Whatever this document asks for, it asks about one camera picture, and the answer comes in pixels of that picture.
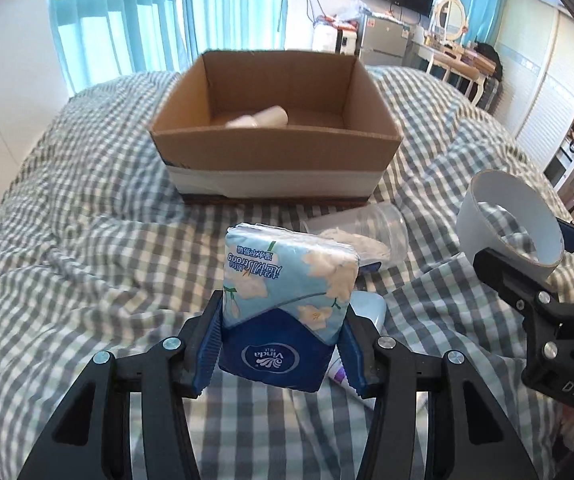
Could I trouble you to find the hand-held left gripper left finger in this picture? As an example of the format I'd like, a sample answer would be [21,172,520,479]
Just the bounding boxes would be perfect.
[17,291,226,480]

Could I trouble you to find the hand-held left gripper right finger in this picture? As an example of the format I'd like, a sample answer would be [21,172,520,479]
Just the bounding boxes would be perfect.
[338,304,539,480]

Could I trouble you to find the blue floral tissue pack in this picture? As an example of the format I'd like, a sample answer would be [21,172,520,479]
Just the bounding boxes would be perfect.
[218,222,359,393]

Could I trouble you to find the brown cardboard box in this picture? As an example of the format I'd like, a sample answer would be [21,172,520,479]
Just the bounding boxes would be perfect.
[148,50,403,206]

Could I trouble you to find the white purple tube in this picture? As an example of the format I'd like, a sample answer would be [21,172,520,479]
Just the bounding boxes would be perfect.
[327,346,369,401]

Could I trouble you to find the clear plastic cup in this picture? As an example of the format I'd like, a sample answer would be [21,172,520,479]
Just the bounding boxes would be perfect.
[301,204,409,273]

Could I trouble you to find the grey checkered blanket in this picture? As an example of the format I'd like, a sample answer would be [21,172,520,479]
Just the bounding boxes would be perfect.
[0,65,574,480]

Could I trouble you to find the white sliding wardrobe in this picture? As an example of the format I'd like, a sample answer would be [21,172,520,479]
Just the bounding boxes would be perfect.
[492,0,574,201]

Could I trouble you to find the black bag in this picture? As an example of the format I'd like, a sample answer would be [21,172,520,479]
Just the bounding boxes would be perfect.
[473,42,504,82]

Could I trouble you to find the white dressing table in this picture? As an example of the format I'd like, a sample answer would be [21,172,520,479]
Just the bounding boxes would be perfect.
[417,40,494,107]

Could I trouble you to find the white plastic bottle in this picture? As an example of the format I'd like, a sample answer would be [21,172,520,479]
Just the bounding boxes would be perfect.
[226,105,289,129]

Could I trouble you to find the white oval mirror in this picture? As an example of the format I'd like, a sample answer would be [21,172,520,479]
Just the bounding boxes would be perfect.
[436,0,468,44]

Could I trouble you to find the teal window curtain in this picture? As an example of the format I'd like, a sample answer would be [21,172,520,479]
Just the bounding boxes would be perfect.
[467,0,512,47]
[47,0,289,96]

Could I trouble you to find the silver small fridge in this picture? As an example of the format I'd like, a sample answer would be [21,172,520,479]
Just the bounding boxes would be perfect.
[356,10,411,67]

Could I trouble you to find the white box appliance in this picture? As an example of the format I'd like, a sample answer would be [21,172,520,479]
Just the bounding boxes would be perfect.
[312,24,359,56]

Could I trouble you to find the clear plastic bag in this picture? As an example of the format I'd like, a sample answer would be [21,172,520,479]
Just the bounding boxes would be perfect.
[333,0,369,31]

